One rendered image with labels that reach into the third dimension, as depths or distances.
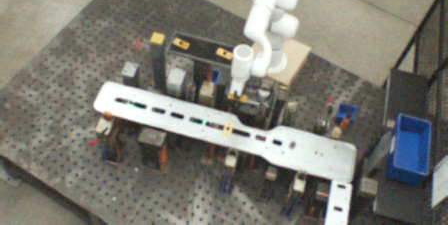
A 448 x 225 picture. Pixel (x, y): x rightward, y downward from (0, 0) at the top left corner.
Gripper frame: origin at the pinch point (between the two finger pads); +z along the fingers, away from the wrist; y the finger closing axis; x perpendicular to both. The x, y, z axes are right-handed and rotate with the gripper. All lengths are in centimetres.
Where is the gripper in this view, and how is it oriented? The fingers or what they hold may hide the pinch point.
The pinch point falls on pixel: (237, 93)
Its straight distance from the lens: 236.9
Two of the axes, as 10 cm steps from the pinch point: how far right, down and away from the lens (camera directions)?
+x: 9.4, 3.0, -1.3
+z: -0.6, 5.4, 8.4
